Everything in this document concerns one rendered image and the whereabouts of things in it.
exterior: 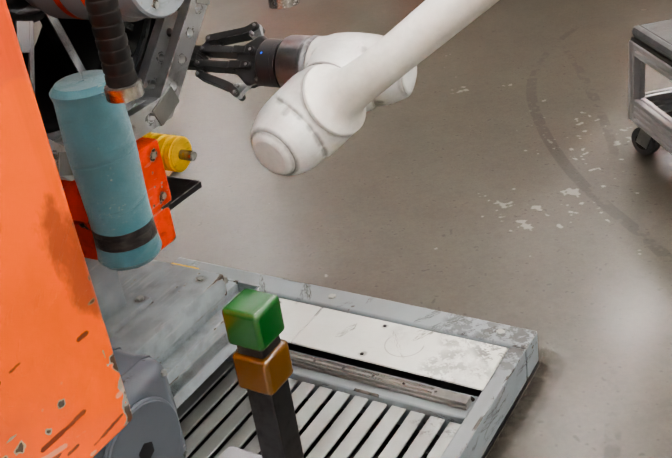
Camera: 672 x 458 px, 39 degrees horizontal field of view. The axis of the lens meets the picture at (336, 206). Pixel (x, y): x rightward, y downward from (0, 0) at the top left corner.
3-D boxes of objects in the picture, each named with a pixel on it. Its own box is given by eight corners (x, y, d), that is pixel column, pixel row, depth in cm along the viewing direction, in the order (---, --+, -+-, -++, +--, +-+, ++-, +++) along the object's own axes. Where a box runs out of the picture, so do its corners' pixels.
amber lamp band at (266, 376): (261, 363, 91) (253, 329, 89) (296, 373, 89) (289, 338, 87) (237, 389, 88) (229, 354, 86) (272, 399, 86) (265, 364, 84)
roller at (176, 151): (78, 146, 170) (69, 116, 167) (208, 164, 155) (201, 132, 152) (54, 160, 165) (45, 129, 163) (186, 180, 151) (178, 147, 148)
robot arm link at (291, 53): (340, 51, 148) (308, 49, 151) (312, 25, 140) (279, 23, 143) (325, 105, 146) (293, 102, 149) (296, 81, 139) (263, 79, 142)
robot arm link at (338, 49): (329, 17, 144) (284, 59, 135) (421, 21, 136) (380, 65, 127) (343, 80, 150) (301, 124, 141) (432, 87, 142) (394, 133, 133)
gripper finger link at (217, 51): (251, 54, 147) (254, 45, 148) (195, 48, 153) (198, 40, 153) (264, 64, 151) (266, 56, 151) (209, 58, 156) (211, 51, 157)
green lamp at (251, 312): (252, 321, 89) (244, 285, 87) (287, 329, 87) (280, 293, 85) (227, 345, 86) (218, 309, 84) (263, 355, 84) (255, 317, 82)
